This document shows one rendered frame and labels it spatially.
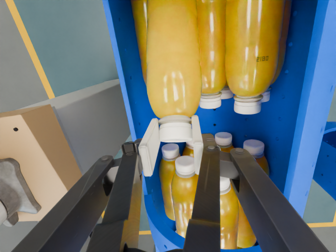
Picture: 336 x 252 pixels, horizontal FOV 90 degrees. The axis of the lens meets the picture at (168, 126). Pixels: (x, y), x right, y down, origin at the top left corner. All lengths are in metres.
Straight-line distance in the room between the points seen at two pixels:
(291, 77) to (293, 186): 0.19
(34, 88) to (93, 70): 0.58
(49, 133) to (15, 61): 1.51
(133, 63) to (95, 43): 1.22
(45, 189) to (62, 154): 0.10
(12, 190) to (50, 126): 0.18
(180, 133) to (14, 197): 0.47
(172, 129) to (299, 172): 0.14
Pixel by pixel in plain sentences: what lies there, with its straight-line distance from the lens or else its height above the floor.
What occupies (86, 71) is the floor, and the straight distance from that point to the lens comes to 1.58.
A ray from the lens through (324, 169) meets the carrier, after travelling 0.94.
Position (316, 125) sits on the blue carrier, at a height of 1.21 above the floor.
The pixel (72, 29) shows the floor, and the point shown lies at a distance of 1.62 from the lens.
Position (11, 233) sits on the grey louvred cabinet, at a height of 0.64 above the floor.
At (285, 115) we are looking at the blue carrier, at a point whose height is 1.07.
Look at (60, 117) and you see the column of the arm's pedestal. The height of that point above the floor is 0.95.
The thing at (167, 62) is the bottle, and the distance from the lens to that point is 0.19.
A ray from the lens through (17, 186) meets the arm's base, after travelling 0.56.
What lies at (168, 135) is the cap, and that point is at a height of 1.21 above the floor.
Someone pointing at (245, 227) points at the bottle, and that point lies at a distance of 0.40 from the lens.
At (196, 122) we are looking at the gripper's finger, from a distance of 0.17.
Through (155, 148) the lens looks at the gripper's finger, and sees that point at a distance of 0.17.
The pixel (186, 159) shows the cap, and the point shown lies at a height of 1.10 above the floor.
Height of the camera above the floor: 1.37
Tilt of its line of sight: 67 degrees down
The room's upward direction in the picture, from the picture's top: 167 degrees counter-clockwise
